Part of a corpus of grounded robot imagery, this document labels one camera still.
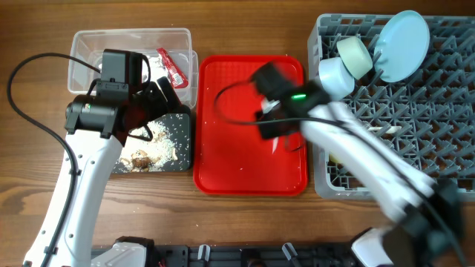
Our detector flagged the red snack wrapper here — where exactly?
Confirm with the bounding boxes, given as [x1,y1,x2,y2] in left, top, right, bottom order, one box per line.
[157,47,189,89]

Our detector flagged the white napkin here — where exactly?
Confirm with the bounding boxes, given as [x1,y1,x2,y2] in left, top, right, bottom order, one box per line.
[142,55,168,82]

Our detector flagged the food scraps rice and nuts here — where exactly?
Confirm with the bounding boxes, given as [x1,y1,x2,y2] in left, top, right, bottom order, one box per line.
[119,120,186,174]

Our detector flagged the yellow plastic cup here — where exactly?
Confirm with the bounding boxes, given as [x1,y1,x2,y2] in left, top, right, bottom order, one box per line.
[329,154,341,164]

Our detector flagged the small light blue bowl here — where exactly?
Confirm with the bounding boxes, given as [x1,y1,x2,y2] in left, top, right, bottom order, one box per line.
[318,57,355,101]

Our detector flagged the mint green bowl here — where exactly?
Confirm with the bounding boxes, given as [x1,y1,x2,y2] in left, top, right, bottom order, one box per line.
[336,36,373,80]

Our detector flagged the light blue plate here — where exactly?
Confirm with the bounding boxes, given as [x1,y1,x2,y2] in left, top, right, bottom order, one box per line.
[374,10,430,83]

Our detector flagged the white plastic fork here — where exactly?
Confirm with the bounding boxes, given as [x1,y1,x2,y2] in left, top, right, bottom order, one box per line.
[272,137,279,154]

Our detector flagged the white plastic spoon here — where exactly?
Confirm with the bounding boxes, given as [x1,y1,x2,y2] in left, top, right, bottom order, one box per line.
[368,125,402,134]

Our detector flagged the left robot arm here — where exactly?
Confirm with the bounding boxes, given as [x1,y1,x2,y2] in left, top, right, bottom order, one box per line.
[18,49,181,266]

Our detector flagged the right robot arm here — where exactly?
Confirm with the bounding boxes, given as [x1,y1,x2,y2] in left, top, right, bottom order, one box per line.
[251,63,468,266]

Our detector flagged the grey dishwasher rack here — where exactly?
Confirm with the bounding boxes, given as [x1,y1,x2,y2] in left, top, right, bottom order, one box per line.
[307,13,474,202]

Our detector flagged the black plastic tray bin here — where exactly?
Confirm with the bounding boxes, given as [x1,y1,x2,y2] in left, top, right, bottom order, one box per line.
[111,105,193,174]

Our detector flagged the red serving tray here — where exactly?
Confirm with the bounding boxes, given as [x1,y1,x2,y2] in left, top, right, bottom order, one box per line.
[193,55,308,197]

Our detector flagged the clear plastic bin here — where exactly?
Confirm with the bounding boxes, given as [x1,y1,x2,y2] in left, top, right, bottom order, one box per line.
[71,28,199,108]

